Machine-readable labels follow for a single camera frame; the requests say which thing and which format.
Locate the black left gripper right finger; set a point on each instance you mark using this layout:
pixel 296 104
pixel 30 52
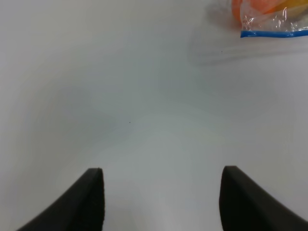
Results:
pixel 245 206

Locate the clear zip bag blue seal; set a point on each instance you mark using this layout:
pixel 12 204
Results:
pixel 289 20

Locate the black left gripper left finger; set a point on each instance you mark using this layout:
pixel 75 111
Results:
pixel 80 208

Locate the orange fruit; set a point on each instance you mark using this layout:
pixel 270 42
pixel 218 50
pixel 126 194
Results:
pixel 257 6

